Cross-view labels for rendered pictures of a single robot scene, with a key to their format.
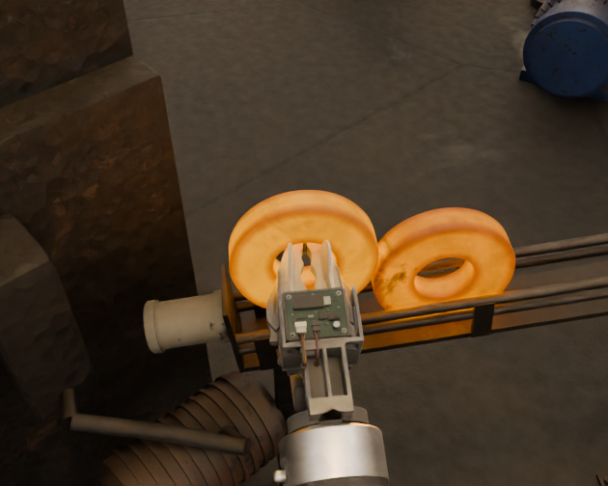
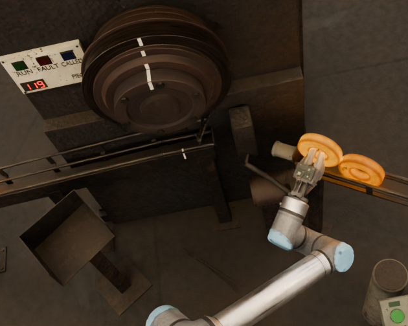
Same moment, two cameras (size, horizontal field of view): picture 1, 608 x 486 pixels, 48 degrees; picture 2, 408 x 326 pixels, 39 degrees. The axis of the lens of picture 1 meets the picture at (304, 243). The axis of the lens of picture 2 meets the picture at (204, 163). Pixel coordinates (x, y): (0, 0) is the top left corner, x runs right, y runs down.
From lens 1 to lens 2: 141 cm
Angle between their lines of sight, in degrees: 33
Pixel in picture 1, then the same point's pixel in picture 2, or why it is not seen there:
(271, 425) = not seen: hidden behind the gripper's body
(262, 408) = not seen: hidden behind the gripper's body
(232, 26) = not seen: outside the picture
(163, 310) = (278, 146)
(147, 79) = (298, 79)
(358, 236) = (333, 153)
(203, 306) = (289, 150)
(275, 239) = (309, 145)
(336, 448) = (292, 204)
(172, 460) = (269, 185)
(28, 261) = (247, 123)
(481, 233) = (368, 168)
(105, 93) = (284, 81)
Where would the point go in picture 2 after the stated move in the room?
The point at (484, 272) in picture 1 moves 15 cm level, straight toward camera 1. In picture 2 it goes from (372, 178) to (337, 203)
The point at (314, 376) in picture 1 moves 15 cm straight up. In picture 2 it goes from (298, 185) to (296, 164)
